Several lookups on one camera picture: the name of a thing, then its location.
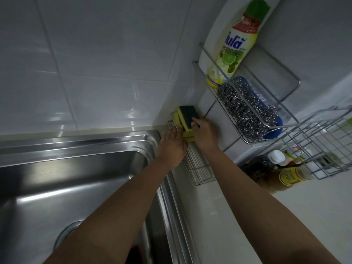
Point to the person's left fingers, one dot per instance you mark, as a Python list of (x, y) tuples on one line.
[(172, 132)]

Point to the person's right hand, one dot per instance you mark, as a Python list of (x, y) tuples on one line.
[(205, 136)]

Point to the yellow dish soap bottle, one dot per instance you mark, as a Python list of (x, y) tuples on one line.
[(236, 43)]

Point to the dark bottle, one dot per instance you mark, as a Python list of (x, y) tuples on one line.
[(255, 167)]

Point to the sink drain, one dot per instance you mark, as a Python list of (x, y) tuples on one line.
[(64, 236)]

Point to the stainless steel sink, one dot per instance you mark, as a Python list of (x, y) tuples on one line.
[(68, 175)]

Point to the steel wool scrubber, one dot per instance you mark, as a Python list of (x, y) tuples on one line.
[(244, 107)]

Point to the person's left hand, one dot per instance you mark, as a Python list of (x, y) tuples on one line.
[(173, 149)]

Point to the person's right fingers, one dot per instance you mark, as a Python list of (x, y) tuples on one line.
[(197, 122)]

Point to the person's right forearm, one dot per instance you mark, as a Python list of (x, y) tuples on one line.
[(264, 214)]

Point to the brown sauce bottle white cap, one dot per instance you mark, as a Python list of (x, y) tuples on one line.
[(288, 175)]

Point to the person's left forearm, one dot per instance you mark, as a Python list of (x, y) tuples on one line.
[(115, 214)]

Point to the blue scrubber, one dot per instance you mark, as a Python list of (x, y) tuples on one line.
[(276, 127)]

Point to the yellow sponge with green top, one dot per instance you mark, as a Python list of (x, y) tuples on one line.
[(187, 114)]

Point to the bottle with red label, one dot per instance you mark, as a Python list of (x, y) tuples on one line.
[(294, 156)]

